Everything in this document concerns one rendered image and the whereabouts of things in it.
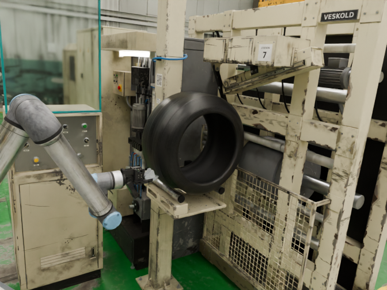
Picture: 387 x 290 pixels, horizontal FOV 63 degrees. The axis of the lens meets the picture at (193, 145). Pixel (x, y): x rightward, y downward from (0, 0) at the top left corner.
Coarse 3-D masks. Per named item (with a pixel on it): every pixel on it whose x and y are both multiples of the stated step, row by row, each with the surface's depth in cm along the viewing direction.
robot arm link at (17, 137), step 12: (24, 96) 123; (12, 108) 121; (12, 120) 120; (0, 132) 120; (12, 132) 120; (24, 132) 122; (0, 144) 120; (12, 144) 121; (24, 144) 126; (0, 156) 120; (12, 156) 123; (0, 168) 121; (0, 180) 124
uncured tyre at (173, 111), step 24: (192, 96) 166; (216, 96) 172; (168, 120) 159; (192, 120) 161; (216, 120) 203; (240, 120) 182; (144, 144) 173; (168, 144) 158; (216, 144) 207; (240, 144) 183; (168, 168) 162; (192, 168) 204; (216, 168) 201; (192, 192) 174
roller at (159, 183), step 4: (156, 180) 195; (160, 180) 193; (156, 184) 194; (160, 184) 190; (164, 184) 188; (164, 188) 185; (168, 188) 183; (168, 192) 181; (172, 192) 178; (176, 192) 177; (172, 196) 178; (176, 196) 174; (180, 196) 173; (180, 200) 173
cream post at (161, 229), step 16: (160, 0) 186; (176, 0) 182; (160, 16) 188; (176, 16) 185; (160, 32) 190; (176, 32) 187; (160, 48) 191; (176, 48) 190; (160, 64) 193; (176, 64) 193; (176, 80) 195; (160, 96) 197; (160, 208) 213; (160, 224) 216; (160, 240) 220; (160, 256) 223; (160, 272) 227
